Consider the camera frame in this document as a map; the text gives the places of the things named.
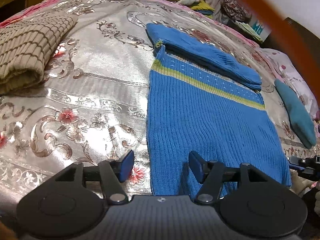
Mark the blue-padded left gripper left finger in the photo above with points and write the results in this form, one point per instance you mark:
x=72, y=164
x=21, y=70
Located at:
x=112, y=174

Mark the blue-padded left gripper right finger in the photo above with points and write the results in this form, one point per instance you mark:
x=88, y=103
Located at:
x=209, y=174

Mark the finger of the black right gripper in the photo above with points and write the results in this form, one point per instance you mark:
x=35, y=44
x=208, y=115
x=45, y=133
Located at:
x=308, y=168

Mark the blue striped knit sweater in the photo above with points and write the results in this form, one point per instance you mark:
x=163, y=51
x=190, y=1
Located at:
x=201, y=99

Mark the yellow folded clothes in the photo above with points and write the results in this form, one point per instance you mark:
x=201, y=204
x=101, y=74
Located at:
x=202, y=7

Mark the teal folded garment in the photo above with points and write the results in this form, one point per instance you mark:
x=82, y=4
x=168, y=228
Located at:
x=300, y=120

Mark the silver floral bedspread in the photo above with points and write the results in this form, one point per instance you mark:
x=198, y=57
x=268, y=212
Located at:
x=92, y=102

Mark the beige checked folded blanket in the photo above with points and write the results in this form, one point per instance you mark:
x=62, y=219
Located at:
x=27, y=45

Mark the brown floral bundle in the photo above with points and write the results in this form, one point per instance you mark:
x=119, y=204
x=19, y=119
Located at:
x=236, y=11

